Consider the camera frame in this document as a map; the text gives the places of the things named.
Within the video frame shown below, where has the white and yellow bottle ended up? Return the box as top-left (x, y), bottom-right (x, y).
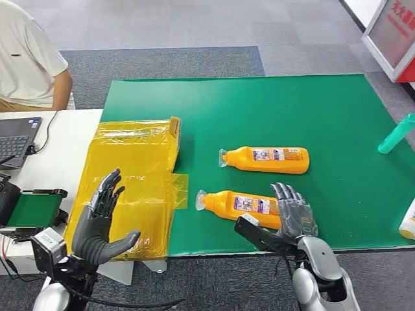
top-left (398, 198), bottom-right (415, 241)

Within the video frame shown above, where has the dark grey laptop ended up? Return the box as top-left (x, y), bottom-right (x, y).
top-left (0, 117), bottom-right (43, 171)

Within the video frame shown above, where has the yellow plastic wrapped box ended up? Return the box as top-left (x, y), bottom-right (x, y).
top-left (63, 115), bottom-right (190, 262)

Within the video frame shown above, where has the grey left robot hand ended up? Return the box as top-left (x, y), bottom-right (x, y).
top-left (70, 168), bottom-right (142, 268)

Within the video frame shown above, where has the red and white sign stand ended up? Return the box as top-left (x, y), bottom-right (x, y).
top-left (361, 0), bottom-right (415, 84)

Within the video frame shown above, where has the orange bottle with label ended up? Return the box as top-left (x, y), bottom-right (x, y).
top-left (195, 189), bottom-right (283, 231)
top-left (218, 146), bottom-right (311, 176)

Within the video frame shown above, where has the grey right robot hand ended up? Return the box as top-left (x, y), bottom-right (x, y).
top-left (270, 181), bottom-right (320, 242)

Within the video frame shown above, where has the black laptop cable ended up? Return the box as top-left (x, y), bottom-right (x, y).
top-left (27, 110), bottom-right (59, 156)

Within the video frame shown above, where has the teal plastic bottle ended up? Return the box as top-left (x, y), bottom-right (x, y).
top-left (377, 112), bottom-right (415, 156)

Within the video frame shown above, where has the person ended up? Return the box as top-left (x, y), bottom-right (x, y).
top-left (0, 0), bottom-right (73, 113)

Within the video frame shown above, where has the green table mat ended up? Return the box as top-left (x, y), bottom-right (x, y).
top-left (100, 74), bottom-right (415, 258)

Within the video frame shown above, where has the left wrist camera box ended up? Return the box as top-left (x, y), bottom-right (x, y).
top-left (30, 227), bottom-right (68, 277)

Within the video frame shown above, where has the red wire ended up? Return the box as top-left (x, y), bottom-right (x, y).
top-left (0, 235), bottom-right (11, 260)

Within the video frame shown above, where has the black device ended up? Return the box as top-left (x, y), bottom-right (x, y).
top-left (0, 173), bottom-right (22, 229)

